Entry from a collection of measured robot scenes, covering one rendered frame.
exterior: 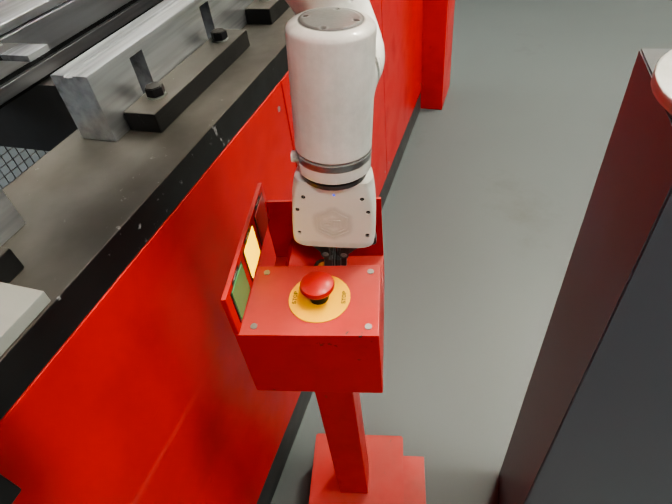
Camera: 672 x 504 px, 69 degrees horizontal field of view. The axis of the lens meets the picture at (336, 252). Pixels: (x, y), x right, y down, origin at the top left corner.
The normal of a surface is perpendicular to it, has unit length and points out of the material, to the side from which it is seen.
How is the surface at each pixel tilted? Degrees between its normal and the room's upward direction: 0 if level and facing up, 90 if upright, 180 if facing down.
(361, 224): 89
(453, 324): 0
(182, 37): 90
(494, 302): 0
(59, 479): 90
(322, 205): 89
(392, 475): 0
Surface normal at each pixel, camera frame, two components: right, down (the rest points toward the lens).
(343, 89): 0.26, 0.68
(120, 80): 0.95, 0.15
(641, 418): -0.24, 0.69
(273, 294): -0.10, -0.71
